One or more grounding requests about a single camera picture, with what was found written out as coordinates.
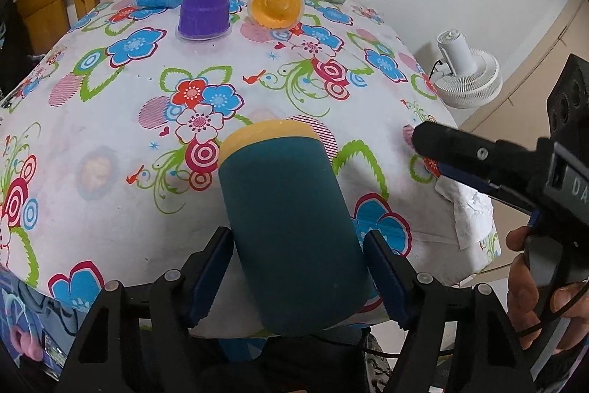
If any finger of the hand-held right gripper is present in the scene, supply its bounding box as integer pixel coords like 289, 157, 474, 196
411, 120, 546, 191
436, 162, 540, 216

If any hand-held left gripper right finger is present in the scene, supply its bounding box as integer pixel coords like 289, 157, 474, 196
363, 230, 537, 393

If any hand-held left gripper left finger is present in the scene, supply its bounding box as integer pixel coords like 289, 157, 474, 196
55, 227, 235, 393

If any teal cup with yellow rim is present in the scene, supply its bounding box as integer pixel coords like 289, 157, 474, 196
217, 119, 376, 337

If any orange plastic cup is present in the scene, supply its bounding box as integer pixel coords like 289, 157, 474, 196
248, 0, 305, 29

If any purple plastic cup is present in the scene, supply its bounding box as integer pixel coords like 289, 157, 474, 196
176, 0, 232, 41

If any person's right hand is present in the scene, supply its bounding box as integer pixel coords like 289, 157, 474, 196
505, 226, 589, 352

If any white paper tissue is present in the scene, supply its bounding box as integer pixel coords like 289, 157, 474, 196
435, 176, 500, 252

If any white electric fan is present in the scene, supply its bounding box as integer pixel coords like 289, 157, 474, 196
431, 29, 503, 109

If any floral tablecloth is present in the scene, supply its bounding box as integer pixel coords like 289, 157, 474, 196
0, 0, 502, 338

